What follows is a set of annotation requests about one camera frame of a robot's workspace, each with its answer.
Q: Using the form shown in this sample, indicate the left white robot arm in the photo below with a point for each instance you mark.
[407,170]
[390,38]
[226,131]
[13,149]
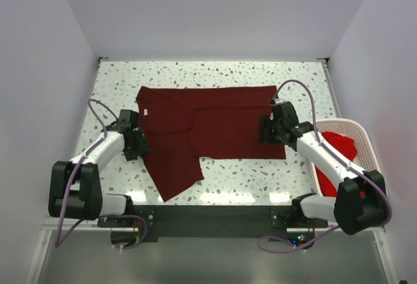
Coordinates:
[76,187]

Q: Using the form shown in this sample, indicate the white plastic laundry basket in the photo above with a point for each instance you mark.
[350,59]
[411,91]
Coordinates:
[352,141]

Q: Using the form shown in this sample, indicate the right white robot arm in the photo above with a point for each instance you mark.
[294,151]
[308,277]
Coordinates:
[361,200]

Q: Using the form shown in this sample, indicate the dark red t-shirt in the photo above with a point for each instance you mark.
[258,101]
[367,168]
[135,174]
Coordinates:
[184,125]

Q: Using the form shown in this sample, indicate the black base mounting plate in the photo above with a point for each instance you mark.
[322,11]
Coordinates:
[219,221]

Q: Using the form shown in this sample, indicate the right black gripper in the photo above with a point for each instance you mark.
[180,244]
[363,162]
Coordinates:
[264,123]

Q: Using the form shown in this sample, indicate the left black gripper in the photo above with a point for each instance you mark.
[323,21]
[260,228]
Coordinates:
[143,148]

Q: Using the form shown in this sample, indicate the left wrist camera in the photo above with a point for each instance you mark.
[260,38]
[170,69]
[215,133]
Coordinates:
[127,119]

